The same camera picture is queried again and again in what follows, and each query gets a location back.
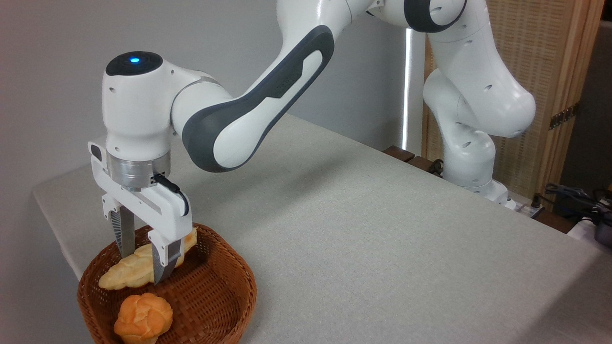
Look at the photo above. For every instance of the brown wicker basket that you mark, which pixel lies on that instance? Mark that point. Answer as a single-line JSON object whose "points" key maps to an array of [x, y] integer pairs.
{"points": [[210, 296]]}

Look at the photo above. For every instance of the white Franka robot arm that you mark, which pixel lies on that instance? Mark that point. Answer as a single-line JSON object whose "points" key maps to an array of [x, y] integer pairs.
{"points": [[248, 114]]}

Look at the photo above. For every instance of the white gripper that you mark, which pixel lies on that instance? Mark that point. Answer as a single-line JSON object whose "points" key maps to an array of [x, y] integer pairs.
{"points": [[162, 210]]}

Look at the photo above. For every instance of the long pale twisted bread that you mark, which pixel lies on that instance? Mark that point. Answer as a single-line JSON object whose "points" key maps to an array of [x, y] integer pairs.
{"points": [[138, 268]]}

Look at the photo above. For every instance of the grey tablecloth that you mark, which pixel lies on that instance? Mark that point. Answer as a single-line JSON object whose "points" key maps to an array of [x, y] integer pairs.
{"points": [[382, 263]]}

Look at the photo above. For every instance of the brass screen hinge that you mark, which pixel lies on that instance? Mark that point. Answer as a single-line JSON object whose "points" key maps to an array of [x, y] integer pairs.
{"points": [[564, 116]]}

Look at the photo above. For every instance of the round orange knotted bread roll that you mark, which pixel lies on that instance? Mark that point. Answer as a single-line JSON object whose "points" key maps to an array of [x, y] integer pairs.
{"points": [[143, 317]]}

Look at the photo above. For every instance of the wooden woven folding screen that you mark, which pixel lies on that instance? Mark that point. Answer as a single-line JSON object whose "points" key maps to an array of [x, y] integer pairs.
{"points": [[550, 48]]}

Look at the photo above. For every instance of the white power strip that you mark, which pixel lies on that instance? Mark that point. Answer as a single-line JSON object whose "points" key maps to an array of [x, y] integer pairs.
{"points": [[523, 209]]}

